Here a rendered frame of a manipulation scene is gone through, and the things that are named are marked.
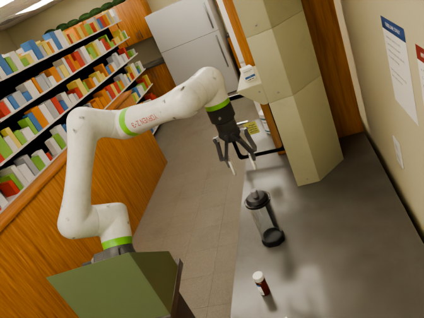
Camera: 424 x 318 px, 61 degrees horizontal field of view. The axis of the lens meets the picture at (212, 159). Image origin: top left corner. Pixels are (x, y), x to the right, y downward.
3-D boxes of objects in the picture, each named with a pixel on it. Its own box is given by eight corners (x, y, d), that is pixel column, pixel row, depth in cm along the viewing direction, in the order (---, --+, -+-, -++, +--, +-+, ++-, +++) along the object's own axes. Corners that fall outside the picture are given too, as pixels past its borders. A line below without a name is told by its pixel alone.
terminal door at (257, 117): (288, 149, 205) (266, 86, 188) (239, 159, 217) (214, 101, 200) (288, 149, 205) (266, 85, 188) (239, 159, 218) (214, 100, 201)
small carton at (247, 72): (253, 76, 169) (248, 64, 167) (256, 78, 165) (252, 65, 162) (243, 80, 169) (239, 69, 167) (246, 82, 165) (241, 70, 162)
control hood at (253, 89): (268, 80, 188) (262, 62, 183) (268, 103, 160) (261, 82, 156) (247, 88, 191) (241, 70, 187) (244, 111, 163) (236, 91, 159)
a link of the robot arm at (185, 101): (141, 100, 141) (156, 123, 144) (119, 114, 134) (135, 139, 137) (197, 73, 113) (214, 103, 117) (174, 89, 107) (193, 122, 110)
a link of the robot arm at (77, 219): (51, 233, 146) (62, 103, 137) (90, 228, 157) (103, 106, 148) (62, 247, 137) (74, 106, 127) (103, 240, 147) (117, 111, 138)
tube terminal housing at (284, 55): (337, 142, 200) (300, 4, 167) (349, 173, 172) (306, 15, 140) (293, 154, 208) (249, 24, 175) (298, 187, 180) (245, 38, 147)
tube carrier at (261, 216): (284, 226, 157) (269, 187, 148) (286, 243, 148) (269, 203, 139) (260, 231, 160) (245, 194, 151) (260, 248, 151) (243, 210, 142)
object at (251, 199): (269, 193, 149) (264, 180, 146) (269, 207, 141) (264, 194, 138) (248, 199, 151) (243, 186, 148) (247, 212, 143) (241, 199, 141)
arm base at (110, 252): (74, 274, 149) (72, 259, 151) (98, 270, 163) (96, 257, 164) (123, 258, 141) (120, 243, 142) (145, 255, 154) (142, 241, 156)
